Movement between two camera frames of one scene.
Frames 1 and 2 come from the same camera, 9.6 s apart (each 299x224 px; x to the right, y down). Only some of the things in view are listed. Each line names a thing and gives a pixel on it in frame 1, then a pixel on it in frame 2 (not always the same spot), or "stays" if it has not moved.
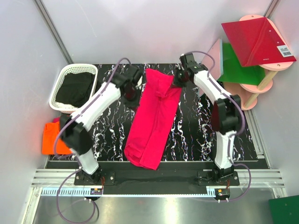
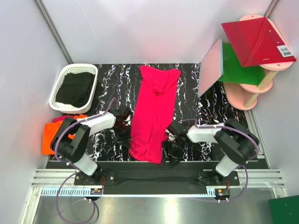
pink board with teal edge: (217, 70) stays
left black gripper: (134, 103) -> (126, 139)
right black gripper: (176, 83) -> (176, 157)
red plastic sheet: (256, 42) stays
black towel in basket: (76, 88) stays
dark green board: (284, 210) stays
